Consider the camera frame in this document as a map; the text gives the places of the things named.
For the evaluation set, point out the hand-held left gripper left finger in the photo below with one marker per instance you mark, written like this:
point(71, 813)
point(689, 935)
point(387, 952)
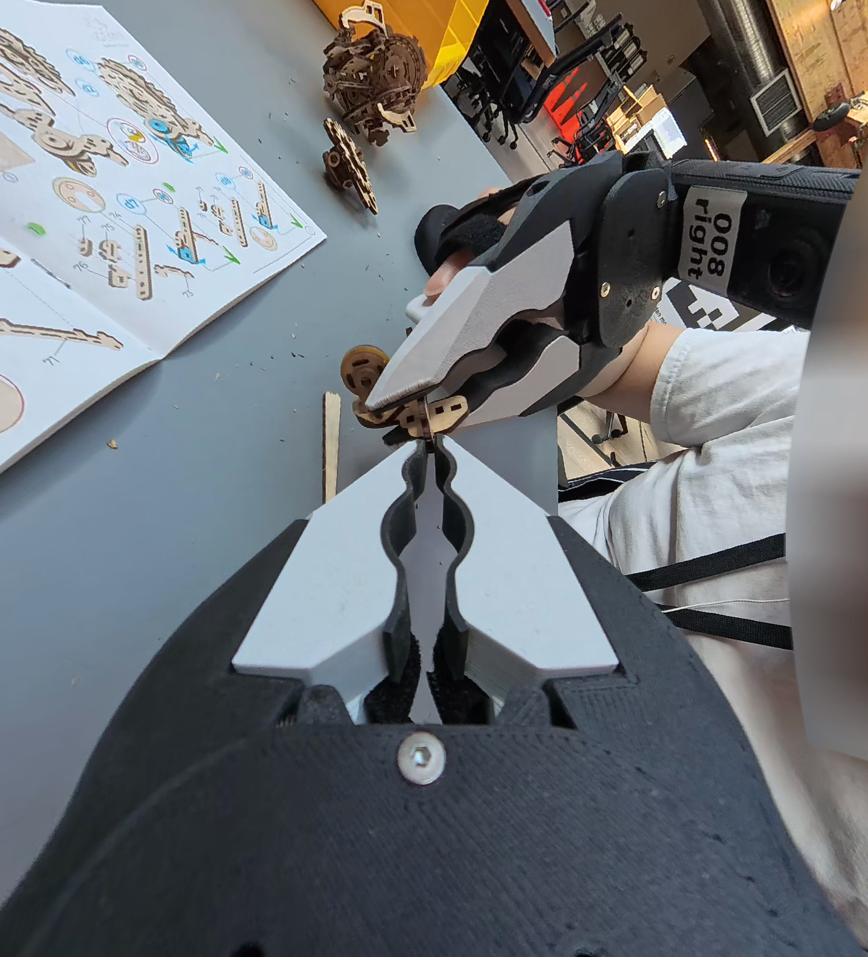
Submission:
point(329, 598)

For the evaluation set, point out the person's right hand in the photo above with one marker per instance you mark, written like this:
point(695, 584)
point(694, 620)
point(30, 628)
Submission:
point(445, 276)

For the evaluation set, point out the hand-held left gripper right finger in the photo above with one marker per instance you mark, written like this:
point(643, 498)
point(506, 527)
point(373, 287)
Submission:
point(531, 598)

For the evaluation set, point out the grey vent grille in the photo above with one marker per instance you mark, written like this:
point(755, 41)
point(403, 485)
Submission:
point(776, 103)

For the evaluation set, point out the person's white shirt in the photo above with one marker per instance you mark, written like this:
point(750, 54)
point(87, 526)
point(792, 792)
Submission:
point(703, 508)

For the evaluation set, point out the round wooden gear part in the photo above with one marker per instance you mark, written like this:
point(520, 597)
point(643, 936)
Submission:
point(348, 164)

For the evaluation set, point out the open instruction booklet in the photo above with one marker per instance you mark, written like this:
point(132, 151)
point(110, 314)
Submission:
point(105, 224)

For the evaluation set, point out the dark wooden gear model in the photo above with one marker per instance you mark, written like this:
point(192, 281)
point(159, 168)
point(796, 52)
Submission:
point(374, 75)

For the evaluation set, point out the small wooden model bracket assembly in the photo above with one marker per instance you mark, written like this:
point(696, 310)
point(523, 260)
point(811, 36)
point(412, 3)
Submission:
point(449, 413)

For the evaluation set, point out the yellow plastic bin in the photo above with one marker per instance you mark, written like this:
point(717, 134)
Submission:
point(449, 30)

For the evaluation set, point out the person's right forearm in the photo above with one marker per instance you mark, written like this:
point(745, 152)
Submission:
point(725, 389)

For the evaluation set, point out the silver ventilation duct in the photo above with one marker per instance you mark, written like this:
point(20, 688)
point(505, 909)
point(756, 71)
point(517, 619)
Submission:
point(737, 45)

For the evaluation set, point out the thin wooden stick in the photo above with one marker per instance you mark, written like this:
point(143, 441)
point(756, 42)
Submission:
point(332, 448)

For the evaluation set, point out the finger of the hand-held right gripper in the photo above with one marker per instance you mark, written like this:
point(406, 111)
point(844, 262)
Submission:
point(546, 374)
point(494, 299)

